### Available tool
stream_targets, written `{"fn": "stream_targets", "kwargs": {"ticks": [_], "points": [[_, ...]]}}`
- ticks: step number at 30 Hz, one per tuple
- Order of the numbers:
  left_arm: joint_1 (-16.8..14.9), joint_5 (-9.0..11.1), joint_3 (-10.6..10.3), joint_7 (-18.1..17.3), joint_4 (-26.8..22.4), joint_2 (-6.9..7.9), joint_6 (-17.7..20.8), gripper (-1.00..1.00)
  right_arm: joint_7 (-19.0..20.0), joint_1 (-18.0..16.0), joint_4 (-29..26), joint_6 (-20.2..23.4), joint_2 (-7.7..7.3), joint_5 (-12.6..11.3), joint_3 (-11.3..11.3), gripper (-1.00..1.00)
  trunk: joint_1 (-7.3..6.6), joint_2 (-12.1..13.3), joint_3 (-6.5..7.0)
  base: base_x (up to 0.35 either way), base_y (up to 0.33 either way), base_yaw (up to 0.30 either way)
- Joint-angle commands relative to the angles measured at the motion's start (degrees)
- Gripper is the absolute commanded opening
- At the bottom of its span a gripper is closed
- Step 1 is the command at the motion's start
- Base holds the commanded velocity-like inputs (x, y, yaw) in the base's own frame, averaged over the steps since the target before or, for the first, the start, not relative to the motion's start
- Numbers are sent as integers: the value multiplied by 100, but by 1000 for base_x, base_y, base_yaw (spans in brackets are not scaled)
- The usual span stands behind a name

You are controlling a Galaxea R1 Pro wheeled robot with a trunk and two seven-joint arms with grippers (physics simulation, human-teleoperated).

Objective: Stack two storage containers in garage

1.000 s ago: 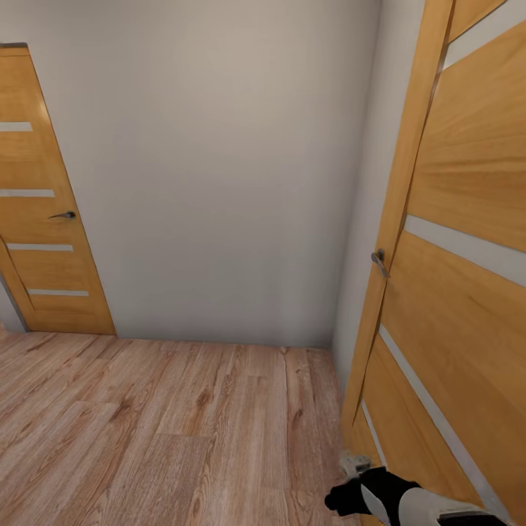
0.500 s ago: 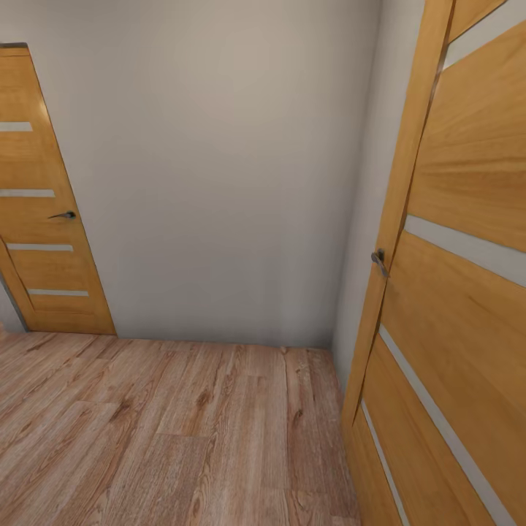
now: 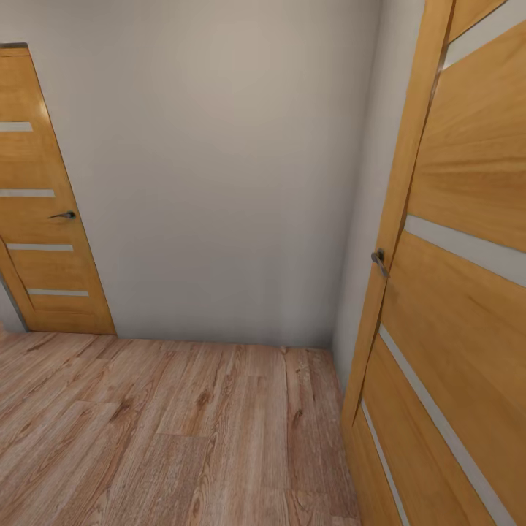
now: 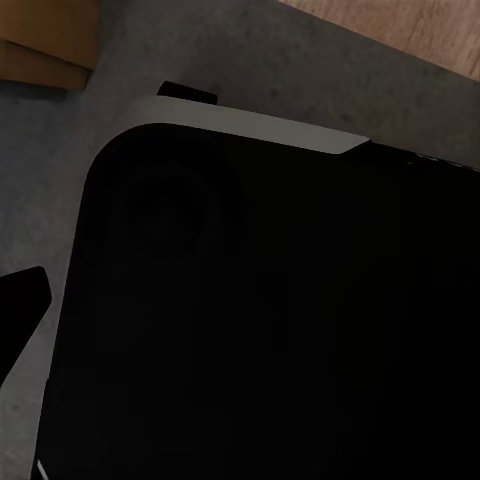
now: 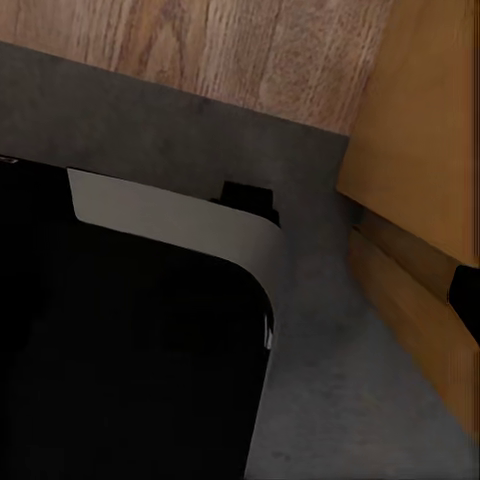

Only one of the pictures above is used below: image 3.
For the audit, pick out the door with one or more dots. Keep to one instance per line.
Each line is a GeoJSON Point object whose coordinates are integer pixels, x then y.
{"type": "Point", "coordinates": [45, 256]}
{"type": "Point", "coordinates": [434, 418]}

